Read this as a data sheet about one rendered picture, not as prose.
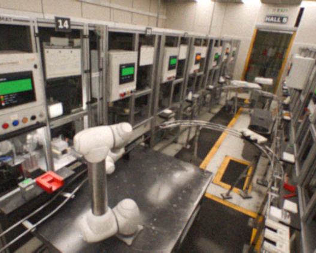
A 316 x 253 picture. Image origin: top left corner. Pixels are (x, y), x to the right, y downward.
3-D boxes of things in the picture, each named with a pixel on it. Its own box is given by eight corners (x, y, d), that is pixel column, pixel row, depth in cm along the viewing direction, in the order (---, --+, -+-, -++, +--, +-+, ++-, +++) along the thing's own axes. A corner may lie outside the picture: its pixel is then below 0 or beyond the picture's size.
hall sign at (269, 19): (286, 24, 716) (289, 16, 705) (263, 22, 748) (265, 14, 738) (286, 24, 719) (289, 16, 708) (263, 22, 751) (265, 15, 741)
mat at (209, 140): (199, 176, 331) (200, 176, 330) (167, 163, 356) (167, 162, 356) (249, 99, 798) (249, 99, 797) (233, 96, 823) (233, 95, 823)
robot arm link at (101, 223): (119, 238, 137) (85, 253, 126) (110, 222, 150) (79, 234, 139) (117, 130, 111) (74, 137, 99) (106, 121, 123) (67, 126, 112)
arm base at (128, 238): (146, 224, 159) (147, 219, 157) (129, 246, 141) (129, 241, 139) (127, 213, 167) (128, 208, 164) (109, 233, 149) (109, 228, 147)
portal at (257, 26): (272, 100, 815) (298, 27, 705) (237, 93, 874) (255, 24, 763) (272, 100, 823) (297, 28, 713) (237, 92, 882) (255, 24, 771)
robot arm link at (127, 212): (142, 229, 148) (145, 206, 139) (119, 240, 139) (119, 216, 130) (132, 213, 160) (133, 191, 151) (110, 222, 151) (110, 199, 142)
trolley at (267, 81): (266, 111, 683) (275, 81, 642) (247, 107, 701) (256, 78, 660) (264, 104, 754) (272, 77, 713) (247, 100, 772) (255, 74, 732)
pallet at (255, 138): (236, 135, 297) (238, 128, 293) (243, 133, 304) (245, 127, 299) (257, 147, 269) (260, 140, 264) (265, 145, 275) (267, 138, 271)
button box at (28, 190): (26, 200, 139) (23, 187, 134) (19, 196, 142) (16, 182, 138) (37, 194, 145) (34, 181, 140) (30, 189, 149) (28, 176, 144)
